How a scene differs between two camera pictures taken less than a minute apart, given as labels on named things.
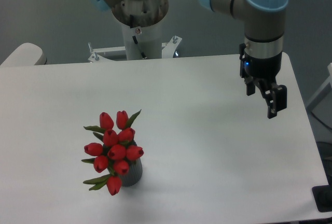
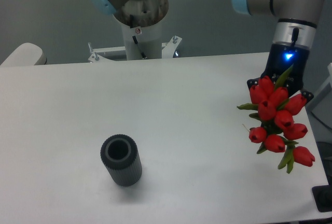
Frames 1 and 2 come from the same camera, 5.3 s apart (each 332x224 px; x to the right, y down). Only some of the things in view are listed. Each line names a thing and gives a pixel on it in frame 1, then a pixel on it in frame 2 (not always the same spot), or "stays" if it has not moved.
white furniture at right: (321, 105) stays
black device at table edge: (322, 196) stays
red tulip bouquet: (117, 149) to (279, 128)
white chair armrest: (26, 54) stays
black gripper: (263, 59) to (281, 58)
